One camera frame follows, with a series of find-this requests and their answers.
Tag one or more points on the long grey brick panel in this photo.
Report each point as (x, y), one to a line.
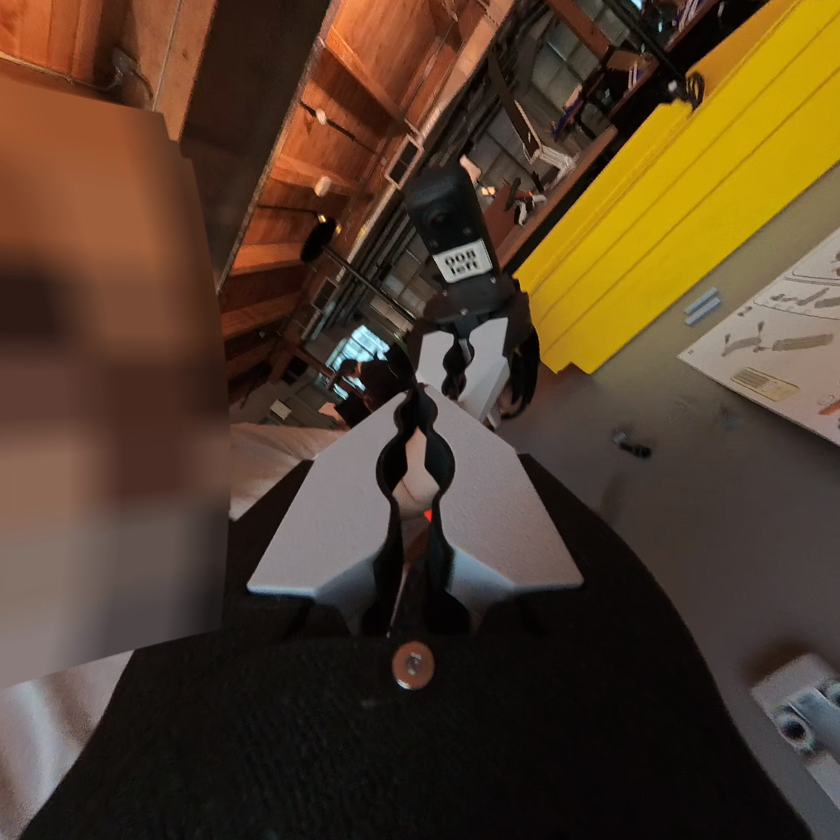
(807, 715)

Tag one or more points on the black round lamp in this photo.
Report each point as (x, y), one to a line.
(320, 241)

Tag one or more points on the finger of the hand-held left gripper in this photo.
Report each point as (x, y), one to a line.
(489, 367)
(433, 358)

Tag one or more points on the large yellow bin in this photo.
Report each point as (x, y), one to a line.
(689, 197)

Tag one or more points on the black pin with grey connector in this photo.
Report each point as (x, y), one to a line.
(633, 447)

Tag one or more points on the open instruction booklet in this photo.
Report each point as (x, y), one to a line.
(787, 341)

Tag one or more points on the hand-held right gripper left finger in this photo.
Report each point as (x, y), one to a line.
(328, 525)

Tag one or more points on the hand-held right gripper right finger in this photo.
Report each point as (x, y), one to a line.
(499, 525)

